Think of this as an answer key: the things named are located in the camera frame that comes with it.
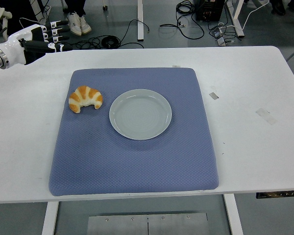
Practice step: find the person's white shoe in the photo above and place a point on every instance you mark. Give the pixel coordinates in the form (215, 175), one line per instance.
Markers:
(85, 25)
(74, 23)

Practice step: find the orange white croissant bread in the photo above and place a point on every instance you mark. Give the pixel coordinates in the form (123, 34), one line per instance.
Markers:
(88, 94)

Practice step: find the small grey tape piece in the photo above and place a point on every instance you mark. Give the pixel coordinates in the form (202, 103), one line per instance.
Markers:
(213, 96)

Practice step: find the white slanted background table leg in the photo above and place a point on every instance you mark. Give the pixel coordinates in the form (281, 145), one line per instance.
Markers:
(237, 22)

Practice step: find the grey round plate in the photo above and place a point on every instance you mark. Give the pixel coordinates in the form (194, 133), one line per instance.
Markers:
(140, 115)

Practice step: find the black table control panel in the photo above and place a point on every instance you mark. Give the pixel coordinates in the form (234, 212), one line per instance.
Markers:
(279, 194)

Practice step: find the grey foot pedal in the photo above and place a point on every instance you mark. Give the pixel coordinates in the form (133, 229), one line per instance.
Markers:
(221, 41)

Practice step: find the large grey tape piece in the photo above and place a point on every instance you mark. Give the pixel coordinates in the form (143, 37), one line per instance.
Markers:
(266, 116)

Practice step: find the person's legs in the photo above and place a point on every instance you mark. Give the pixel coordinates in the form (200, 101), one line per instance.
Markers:
(74, 6)

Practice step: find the blue quilted mat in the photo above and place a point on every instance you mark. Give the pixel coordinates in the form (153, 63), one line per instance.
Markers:
(132, 166)

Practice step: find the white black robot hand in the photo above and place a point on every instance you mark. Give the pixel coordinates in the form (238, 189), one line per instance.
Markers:
(16, 40)

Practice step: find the person's black shoe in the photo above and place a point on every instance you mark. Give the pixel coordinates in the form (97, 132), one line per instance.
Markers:
(278, 8)

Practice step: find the white background table post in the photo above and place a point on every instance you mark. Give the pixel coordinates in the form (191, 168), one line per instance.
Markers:
(140, 19)

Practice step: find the grey metal plate with screws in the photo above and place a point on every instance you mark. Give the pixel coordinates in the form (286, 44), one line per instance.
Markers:
(147, 225)

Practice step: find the black equipment box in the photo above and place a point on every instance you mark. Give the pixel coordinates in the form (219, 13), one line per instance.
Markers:
(209, 9)

